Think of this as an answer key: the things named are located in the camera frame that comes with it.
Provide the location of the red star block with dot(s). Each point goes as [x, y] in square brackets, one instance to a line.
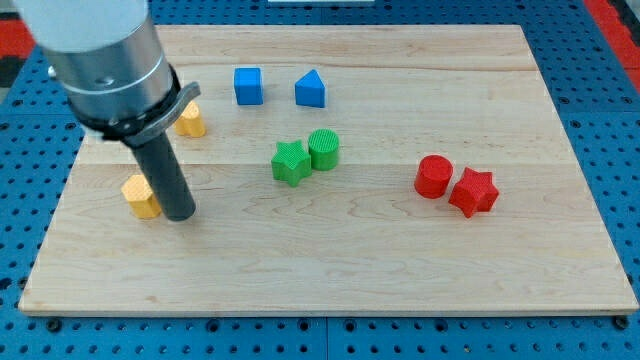
[474, 192]

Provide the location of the black clamp ring mount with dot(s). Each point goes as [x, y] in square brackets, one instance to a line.
[137, 130]

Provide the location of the green cylinder block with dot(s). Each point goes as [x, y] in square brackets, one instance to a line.
[323, 147]

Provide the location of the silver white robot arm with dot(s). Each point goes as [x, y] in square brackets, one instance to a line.
[107, 56]

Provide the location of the light wooden board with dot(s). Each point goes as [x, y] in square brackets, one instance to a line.
[357, 240]

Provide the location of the green star block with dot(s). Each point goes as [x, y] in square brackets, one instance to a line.
[291, 163]

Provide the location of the yellow hexagon block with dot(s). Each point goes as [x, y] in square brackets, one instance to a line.
[140, 197]

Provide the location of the yellow heart block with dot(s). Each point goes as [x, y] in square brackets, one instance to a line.
[190, 122]

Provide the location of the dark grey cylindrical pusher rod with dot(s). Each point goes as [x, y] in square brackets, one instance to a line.
[159, 165]

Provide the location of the red cylinder block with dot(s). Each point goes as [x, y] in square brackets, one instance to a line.
[433, 176]

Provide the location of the blue triangle block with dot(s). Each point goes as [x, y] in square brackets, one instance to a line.
[310, 90]

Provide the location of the blue cube block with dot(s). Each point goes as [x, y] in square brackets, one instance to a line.
[248, 86]

